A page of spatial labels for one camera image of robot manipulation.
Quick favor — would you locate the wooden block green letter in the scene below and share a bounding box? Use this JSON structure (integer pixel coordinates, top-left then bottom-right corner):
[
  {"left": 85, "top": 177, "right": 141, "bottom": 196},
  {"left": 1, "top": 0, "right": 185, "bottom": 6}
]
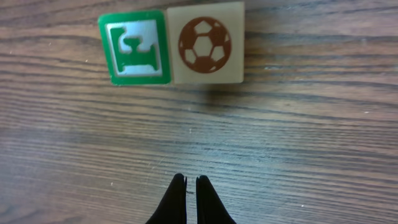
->
[{"left": 98, "top": 10, "right": 171, "bottom": 86}]

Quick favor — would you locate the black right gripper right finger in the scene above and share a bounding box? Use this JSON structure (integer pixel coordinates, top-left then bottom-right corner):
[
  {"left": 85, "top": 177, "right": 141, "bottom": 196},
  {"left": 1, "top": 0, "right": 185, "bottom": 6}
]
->
[{"left": 196, "top": 175, "right": 236, "bottom": 224}]

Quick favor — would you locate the wooden block soccer ball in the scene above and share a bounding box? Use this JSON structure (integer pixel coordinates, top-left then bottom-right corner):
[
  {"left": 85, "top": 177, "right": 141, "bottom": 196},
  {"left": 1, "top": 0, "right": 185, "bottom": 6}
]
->
[{"left": 166, "top": 1, "right": 245, "bottom": 84}]

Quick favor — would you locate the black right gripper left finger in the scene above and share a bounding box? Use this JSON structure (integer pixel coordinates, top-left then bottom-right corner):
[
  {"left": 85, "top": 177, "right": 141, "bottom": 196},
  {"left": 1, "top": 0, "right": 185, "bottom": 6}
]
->
[{"left": 146, "top": 174, "right": 187, "bottom": 224}]

